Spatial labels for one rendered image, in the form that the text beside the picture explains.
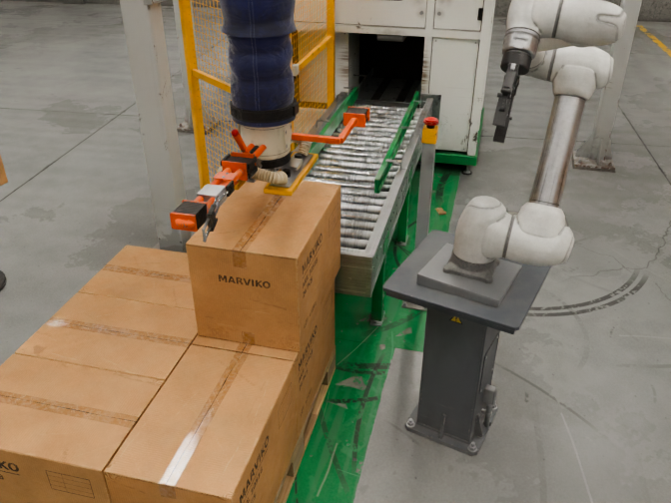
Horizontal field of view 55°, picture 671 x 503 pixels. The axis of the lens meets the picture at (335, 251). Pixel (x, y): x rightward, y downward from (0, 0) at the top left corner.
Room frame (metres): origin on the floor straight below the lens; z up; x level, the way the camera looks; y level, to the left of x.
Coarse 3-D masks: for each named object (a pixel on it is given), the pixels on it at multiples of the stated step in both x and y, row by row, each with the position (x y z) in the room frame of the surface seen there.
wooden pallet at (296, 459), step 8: (328, 368) 2.21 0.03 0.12; (328, 376) 2.20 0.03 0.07; (320, 384) 2.08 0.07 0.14; (328, 384) 2.20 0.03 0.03; (320, 392) 2.16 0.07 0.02; (320, 400) 2.11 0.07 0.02; (312, 408) 1.95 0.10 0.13; (320, 408) 2.07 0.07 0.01; (312, 416) 2.01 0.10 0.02; (304, 424) 1.85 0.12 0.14; (312, 424) 1.96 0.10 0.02; (304, 432) 1.92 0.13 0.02; (304, 440) 1.88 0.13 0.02; (296, 448) 1.73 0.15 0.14; (304, 448) 1.83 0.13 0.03; (296, 456) 1.73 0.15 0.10; (296, 464) 1.72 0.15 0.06; (288, 472) 1.69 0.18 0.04; (296, 472) 1.72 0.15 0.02; (288, 480) 1.67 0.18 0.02; (280, 488) 1.54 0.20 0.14; (288, 488) 1.64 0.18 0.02; (280, 496) 1.60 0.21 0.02; (288, 496) 1.62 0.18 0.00
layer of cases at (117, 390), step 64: (128, 256) 2.47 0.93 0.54; (64, 320) 2.00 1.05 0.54; (128, 320) 2.00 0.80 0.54; (192, 320) 2.00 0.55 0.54; (320, 320) 2.10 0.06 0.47; (0, 384) 1.64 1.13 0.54; (64, 384) 1.64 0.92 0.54; (128, 384) 1.64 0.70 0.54; (192, 384) 1.64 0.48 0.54; (256, 384) 1.64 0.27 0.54; (0, 448) 1.36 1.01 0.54; (64, 448) 1.36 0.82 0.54; (128, 448) 1.36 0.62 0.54; (192, 448) 1.36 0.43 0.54; (256, 448) 1.37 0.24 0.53
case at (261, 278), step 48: (240, 192) 2.31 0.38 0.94; (336, 192) 2.32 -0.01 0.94; (192, 240) 1.93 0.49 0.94; (240, 240) 1.93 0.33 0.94; (288, 240) 1.93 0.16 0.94; (336, 240) 2.32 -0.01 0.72; (192, 288) 1.90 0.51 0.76; (240, 288) 1.85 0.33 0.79; (288, 288) 1.81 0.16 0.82; (240, 336) 1.86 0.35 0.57; (288, 336) 1.81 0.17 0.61
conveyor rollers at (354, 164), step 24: (384, 120) 4.30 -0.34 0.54; (336, 144) 3.83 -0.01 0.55; (360, 144) 3.88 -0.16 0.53; (384, 144) 3.85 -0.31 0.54; (312, 168) 3.49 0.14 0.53; (336, 168) 3.46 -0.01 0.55; (360, 168) 3.51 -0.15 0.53; (360, 192) 3.15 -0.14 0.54; (384, 192) 3.13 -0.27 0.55; (360, 216) 2.87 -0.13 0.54; (360, 240) 2.61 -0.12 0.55
